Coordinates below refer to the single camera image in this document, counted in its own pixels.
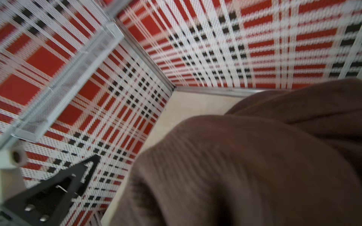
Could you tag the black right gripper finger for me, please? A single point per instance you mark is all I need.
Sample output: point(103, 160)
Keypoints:
point(47, 203)

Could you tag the brown trousers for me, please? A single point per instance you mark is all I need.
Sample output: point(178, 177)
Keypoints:
point(276, 158)

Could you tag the white wire mesh shelf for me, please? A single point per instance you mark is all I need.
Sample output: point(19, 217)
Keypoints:
point(51, 103)

